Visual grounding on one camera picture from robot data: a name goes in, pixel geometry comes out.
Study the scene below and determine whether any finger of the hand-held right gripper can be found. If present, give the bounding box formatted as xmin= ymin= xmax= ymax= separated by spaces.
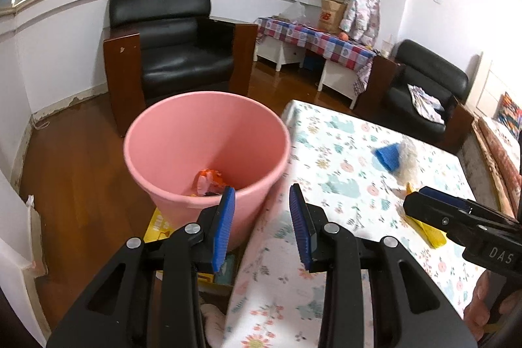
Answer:
xmin=403 ymin=191 xmax=478 ymax=251
xmin=418 ymin=186 xmax=515 ymax=224

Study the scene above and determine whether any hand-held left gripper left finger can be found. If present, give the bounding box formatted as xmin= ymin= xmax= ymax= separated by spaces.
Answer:
xmin=47 ymin=186 xmax=236 ymax=348

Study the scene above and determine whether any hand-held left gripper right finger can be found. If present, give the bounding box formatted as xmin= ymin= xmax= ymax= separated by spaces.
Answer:
xmin=289 ymin=183 xmax=478 ymax=348

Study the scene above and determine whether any yellow plastic bag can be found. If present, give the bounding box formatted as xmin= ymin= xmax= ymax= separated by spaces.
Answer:
xmin=402 ymin=183 xmax=447 ymax=250

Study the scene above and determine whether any orange and white plastic bag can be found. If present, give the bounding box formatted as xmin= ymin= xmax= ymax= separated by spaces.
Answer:
xmin=192 ymin=168 xmax=229 ymax=197

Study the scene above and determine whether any clear plastic bag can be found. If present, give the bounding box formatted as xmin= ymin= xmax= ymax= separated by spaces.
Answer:
xmin=393 ymin=140 xmax=421 ymax=186

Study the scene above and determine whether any blue foam net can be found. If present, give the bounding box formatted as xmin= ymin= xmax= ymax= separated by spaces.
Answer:
xmin=374 ymin=143 xmax=402 ymax=173

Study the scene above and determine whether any pink plastic bucket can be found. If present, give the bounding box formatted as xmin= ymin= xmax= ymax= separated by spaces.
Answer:
xmin=123 ymin=91 xmax=291 ymax=253

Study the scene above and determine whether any person's right hand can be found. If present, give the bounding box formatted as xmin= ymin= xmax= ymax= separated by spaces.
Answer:
xmin=463 ymin=270 xmax=522 ymax=338

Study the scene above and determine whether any yellow cardboard box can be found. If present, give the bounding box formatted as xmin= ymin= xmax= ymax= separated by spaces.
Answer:
xmin=143 ymin=207 xmax=239 ymax=287

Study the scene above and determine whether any patterned bedspread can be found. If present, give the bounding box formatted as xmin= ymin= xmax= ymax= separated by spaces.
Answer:
xmin=457 ymin=115 xmax=522 ymax=218

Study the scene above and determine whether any floral tablecloth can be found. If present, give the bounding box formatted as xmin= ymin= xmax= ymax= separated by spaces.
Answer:
xmin=222 ymin=99 xmax=508 ymax=348

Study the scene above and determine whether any pale printed cloth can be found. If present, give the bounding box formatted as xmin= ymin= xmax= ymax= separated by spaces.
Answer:
xmin=408 ymin=84 xmax=446 ymax=124

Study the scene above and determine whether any beige fuzzy item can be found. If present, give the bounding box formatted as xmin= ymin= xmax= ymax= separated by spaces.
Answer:
xmin=203 ymin=304 xmax=227 ymax=348

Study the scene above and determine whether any colourful cushion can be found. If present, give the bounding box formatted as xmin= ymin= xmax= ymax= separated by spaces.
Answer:
xmin=495 ymin=91 xmax=522 ymax=137

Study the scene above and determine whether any white headboard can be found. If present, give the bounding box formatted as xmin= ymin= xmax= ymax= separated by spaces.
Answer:
xmin=465 ymin=52 xmax=522 ymax=120

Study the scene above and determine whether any black leather armchair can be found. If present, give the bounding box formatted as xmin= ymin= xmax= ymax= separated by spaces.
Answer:
xmin=103 ymin=0 xmax=258 ymax=139
xmin=353 ymin=39 xmax=476 ymax=153

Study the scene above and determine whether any white desk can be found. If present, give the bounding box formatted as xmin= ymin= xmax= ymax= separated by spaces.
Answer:
xmin=256 ymin=36 xmax=363 ymax=110

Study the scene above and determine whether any blue storage box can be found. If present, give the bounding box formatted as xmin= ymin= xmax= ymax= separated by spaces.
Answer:
xmin=304 ymin=56 xmax=327 ymax=73

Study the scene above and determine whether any checked tablecloth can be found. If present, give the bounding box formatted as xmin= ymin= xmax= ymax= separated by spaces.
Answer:
xmin=256 ymin=17 xmax=378 ymax=93

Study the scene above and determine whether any pale printed puffer jacket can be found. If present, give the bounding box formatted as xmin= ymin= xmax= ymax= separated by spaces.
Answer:
xmin=340 ymin=0 xmax=382 ymax=46

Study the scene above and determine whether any brown paper bag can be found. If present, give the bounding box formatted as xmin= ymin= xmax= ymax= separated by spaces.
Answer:
xmin=320 ymin=0 xmax=348 ymax=35

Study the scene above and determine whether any clear bag on desk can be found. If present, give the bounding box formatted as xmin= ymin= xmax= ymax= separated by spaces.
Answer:
xmin=281 ymin=1 xmax=306 ymax=20

